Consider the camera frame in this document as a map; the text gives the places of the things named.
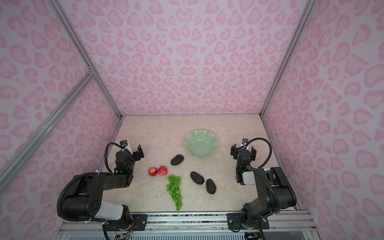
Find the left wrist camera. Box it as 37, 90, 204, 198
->
120, 140, 133, 155

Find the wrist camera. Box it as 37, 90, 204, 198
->
242, 138, 249, 148
120, 140, 133, 155

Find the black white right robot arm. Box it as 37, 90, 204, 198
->
227, 145, 297, 233

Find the light green scalloped fruit bowl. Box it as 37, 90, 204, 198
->
184, 129, 219, 159

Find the red apple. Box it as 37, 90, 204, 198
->
148, 167, 158, 177
158, 166, 168, 176

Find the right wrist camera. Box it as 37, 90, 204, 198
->
242, 138, 249, 148

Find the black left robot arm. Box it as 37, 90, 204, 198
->
57, 140, 145, 231

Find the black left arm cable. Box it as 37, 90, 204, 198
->
104, 141, 123, 174

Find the aluminium frame diagonal bar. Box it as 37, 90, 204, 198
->
1, 71, 95, 193

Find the dark avocado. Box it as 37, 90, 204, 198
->
206, 179, 217, 195
171, 155, 185, 166
190, 172, 205, 185

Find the green grape bunch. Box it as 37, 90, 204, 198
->
166, 175, 183, 211

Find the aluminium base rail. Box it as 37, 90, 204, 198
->
57, 211, 320, 240

